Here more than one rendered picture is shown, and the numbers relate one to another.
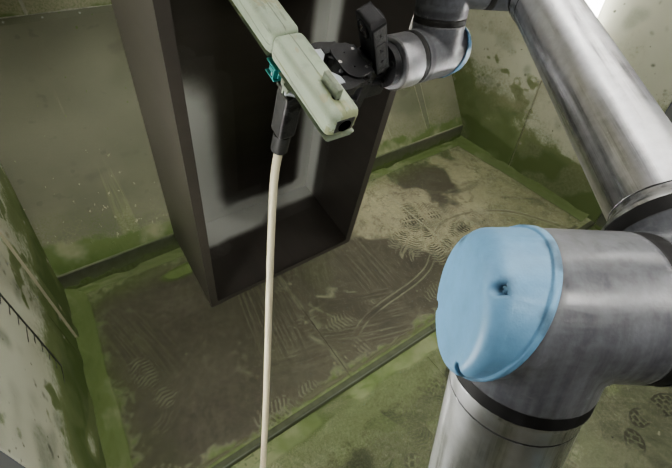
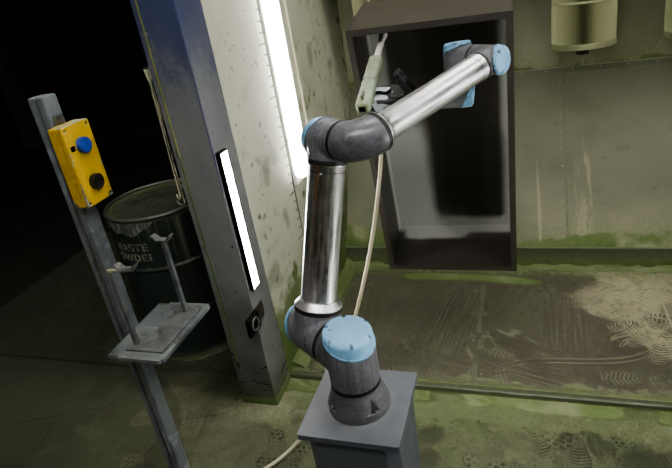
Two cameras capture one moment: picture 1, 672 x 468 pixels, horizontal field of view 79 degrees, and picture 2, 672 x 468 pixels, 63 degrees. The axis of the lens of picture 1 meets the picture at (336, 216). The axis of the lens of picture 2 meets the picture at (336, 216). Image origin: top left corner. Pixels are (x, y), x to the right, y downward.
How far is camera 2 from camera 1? 1.60 m
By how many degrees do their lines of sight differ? 50
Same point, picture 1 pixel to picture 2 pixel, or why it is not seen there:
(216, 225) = (429, 228)
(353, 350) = (491, 373)
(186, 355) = (381, 319)
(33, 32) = not seen: hidden behind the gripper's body
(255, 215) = (459, 231)
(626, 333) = (318, 132)
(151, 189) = not seen: hidden behind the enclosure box
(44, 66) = not seen: hidden behind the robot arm
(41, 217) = (353, 205)
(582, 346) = (312, 134)
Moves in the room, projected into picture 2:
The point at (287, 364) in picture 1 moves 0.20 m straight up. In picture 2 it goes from (435, 355) to (432, 322)
